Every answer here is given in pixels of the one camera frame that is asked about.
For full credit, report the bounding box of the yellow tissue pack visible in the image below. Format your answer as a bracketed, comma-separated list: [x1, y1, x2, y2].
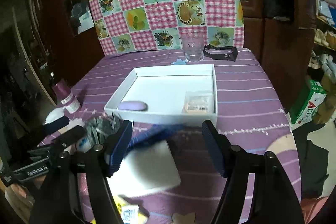
[92, 194, 150, 224]

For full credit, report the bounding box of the black clip holder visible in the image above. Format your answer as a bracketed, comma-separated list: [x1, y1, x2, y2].
[203, 44, 238, 61]

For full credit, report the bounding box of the person's left hand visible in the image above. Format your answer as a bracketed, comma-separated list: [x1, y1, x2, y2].
[5, 184, 35, 211]

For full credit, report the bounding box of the lilac soft pillow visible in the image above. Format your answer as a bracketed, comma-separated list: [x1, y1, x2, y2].
[117, 101, 147, 111]

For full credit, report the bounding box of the purple lidded bottle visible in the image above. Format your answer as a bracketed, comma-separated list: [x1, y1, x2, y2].
[52, 79, 81, 114]

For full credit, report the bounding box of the clear drinking glass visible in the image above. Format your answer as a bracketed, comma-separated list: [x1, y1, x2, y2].
[181, 32, 205, 62]

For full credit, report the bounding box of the blue plastic packet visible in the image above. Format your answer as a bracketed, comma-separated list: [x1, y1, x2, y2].
[126, 124, 186, 153]

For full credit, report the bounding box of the white face mask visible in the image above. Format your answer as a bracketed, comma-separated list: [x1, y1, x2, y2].
[45, 107, 64, 124]

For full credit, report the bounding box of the white foam block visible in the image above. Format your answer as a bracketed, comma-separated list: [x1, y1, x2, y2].
[107, 140, 181, 198]

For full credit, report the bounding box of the purple striped tablecloth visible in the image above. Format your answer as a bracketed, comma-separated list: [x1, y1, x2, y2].
[72, 48, 301, 223]

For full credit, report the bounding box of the white shallow box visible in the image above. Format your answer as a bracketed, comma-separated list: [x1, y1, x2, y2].
[104, 64, 218, 127]

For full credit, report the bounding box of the white plush snowman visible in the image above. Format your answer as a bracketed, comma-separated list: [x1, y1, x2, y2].
[75, 135, 95, 153]

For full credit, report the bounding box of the pink checkered patchwork cushion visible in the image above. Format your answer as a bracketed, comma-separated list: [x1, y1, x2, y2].
[89, 0, 244, 55]

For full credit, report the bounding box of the clear packet with contents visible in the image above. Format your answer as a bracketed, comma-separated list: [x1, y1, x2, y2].
[182, 91, 214, 114]

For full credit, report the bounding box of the green white carton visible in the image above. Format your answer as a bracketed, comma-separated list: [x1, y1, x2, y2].
[289, 77, 327, 124]

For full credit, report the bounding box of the grey plaid fabric pouch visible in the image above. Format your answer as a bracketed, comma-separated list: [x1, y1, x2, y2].
[84, 115, 122, 147]

